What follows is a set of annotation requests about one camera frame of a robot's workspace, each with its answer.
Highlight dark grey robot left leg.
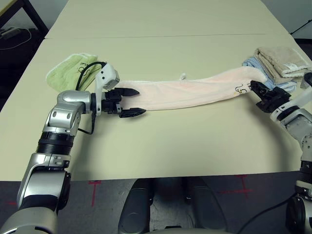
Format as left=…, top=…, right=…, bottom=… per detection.
left=118, top=179, right=156, bottom=234

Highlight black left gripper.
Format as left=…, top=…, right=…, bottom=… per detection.
left=101, top=87, right=147, bottom=119

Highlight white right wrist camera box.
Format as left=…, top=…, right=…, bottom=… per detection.
left=270, top=72, right=312, bottom=122

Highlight beige folded towel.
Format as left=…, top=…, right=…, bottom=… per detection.
left=253, top=46, right=312, bottom=85

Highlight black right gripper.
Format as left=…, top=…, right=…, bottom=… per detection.
left=248, top=79, right=292, bottom=113

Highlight power adapter with white cable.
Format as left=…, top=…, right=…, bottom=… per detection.
left=0, top=27, right=32, bottom=51

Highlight dark grey robot right leg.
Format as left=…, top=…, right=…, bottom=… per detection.
left=187, top=177, right=229, bottom=234

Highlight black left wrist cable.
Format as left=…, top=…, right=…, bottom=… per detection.
left=75, top=62, right=108, bottom=135

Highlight pink terry towel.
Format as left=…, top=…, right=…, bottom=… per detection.
left=119, top=67, right=268, bottom=113

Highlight beige side table black legs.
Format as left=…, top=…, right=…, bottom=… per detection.
left=0, top=0, right=49, bottom=39

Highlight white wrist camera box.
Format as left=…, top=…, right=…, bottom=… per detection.
left=270, top=72, right=312, bottom=122
left=94, top=62, right=120, bottom=117

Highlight dark grey robot leg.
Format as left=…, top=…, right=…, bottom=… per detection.
left=118, top=179, right=156, bottom=234
left=187, top=177, right=229, bottom=234

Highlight green folded towel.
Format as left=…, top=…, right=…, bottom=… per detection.
left=45, top=52, right=103, bottom=93

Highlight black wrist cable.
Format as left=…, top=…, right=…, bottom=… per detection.
left=75, top=62, right=108, bottom=135
left=240, top=73, right=312, bottom=234

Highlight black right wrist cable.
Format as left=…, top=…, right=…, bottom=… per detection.
left=240, top=73, right=312, bottom=234

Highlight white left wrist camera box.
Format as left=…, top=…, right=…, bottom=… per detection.
left=94, top=62, right=120, bottom=117

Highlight light blue folded towel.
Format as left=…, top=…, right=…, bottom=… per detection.
left=241, top=57, right=298, bottom=92

